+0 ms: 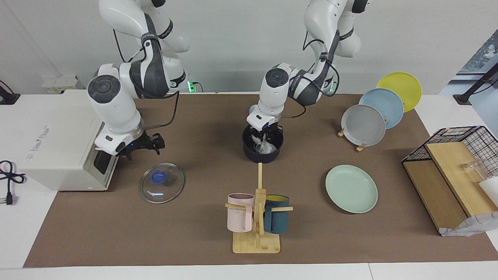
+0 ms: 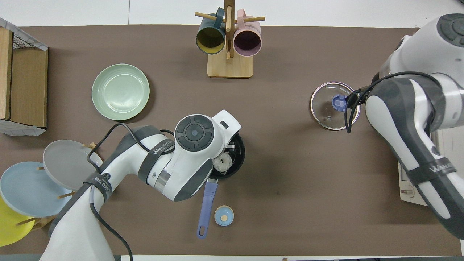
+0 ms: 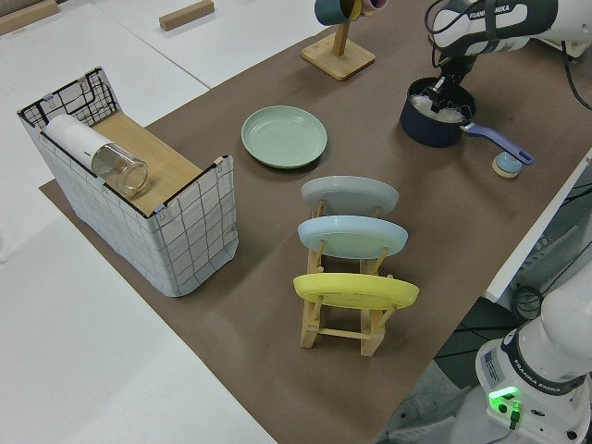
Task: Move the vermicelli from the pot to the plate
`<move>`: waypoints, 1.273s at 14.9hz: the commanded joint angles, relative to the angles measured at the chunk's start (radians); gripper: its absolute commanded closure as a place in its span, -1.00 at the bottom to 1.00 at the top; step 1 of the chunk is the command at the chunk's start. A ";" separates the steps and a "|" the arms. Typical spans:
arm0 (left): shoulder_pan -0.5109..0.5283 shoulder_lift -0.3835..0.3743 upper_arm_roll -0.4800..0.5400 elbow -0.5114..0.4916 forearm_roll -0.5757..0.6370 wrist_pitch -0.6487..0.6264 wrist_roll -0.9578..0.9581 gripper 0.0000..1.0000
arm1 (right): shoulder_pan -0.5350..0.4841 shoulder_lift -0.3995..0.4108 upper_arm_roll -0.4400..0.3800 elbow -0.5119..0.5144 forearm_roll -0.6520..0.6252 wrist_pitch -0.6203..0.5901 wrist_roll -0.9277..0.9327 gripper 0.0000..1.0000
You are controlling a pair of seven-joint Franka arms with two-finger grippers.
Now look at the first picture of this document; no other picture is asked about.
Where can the teal mug yellow inside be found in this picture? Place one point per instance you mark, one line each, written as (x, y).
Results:
(278, 219)

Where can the light green plate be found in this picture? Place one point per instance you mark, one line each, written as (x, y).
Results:
(351, 189)

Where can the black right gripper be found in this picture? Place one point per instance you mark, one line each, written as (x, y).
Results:
(142, 144)

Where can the glass pot lid blue knob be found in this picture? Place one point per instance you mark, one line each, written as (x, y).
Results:
(162, 183)

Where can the yellow plate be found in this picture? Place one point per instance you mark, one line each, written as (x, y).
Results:
(402, 83)

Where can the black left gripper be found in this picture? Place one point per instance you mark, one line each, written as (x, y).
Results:
(272, 131)

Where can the clear plastic bag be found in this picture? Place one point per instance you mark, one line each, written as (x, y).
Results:
(266, 148)

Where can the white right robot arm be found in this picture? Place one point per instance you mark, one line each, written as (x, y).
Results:
(128, 66)

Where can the grey plate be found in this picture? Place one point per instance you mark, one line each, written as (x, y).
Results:
(363, 125)

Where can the white patterned cloth bag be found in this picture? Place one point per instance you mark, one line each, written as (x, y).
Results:
(472, 226)

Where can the clear glass cup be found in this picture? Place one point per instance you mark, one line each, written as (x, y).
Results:
(474, 170)

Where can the wooden plate rack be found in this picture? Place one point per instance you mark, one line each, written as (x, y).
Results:
(360, 147)

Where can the black clamp mount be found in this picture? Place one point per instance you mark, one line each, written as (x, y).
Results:
(7, 97)

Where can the brown table mat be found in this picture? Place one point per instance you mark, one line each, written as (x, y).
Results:
(175, 233)

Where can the pink mug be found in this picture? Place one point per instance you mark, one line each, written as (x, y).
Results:
(239, 217)

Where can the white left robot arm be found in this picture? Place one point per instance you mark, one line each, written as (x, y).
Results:
(315, 46)

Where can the black stand foot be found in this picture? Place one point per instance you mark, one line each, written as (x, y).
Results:
(472, 87)

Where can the white toaster oven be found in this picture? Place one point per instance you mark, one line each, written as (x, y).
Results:
(54, 147)

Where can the dark blue pot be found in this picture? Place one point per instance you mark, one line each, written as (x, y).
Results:
(260, 157)

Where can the light blue plate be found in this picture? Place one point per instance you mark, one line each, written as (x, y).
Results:
(385, 103)

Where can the white cup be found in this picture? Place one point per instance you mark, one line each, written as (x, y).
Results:
(491, 188)

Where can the wooden mug rack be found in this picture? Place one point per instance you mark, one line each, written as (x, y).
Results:
(256, 243)

